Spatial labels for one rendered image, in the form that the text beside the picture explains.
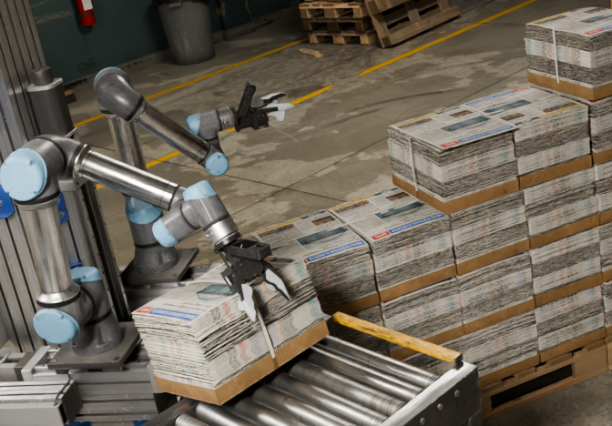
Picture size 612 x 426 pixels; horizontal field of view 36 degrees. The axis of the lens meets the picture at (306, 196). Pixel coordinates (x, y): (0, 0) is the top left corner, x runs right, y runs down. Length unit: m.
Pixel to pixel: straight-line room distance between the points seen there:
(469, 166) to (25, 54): 1.42
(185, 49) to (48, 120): 7.25
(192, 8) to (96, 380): 7.39
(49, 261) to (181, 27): 7.55
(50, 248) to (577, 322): 1.96
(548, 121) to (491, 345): 0.81
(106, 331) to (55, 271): 0.30
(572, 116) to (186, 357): 1.60
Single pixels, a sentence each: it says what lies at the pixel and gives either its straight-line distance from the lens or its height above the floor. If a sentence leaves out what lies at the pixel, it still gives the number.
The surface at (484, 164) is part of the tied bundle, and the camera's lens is 3.11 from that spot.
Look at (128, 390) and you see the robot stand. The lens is 2.74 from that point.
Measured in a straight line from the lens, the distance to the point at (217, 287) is 2.41.
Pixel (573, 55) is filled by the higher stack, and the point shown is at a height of 1.21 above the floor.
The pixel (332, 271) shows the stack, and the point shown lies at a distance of 2.95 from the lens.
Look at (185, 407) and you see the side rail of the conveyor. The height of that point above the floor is 0.80.
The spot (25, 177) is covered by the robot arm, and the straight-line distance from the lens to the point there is 2.37.
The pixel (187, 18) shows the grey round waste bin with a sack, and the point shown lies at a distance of 9.87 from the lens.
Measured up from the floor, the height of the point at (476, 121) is 1.07.
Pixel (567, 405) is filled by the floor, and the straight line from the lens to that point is 3.58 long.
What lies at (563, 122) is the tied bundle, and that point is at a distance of 3.24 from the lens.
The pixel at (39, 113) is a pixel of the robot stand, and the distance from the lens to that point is 2.77.
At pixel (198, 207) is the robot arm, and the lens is 2.26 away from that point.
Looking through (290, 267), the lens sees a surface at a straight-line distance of 2.38.
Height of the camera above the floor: 2.07
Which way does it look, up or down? 21 degrees down
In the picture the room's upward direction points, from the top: 10 degrees counter-clockwise
